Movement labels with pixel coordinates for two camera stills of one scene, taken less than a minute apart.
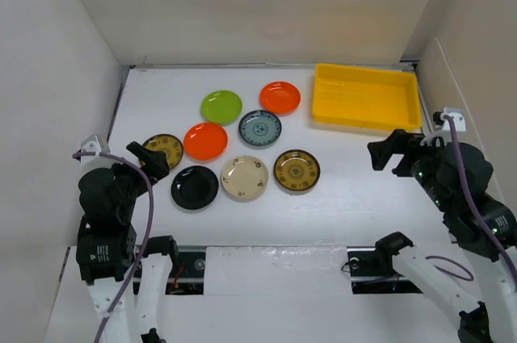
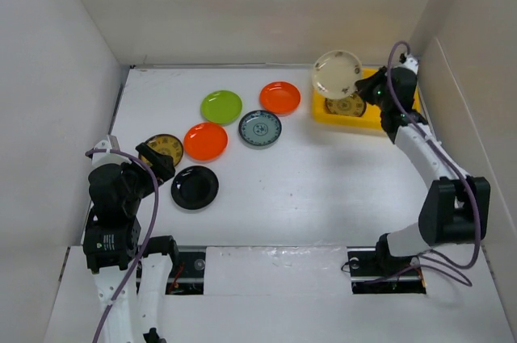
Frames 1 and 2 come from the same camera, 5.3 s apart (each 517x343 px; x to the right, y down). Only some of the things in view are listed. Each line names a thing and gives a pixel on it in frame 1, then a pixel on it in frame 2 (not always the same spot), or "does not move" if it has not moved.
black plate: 194,187 does not move
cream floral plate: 244,177 → 335,73
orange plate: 279,98 does not move
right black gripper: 400,140 → 365,85
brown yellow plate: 170,144 does not move
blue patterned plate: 260,127 does not move
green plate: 220,107 does not move
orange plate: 205,142 does not move
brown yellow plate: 296,170 → 354,106
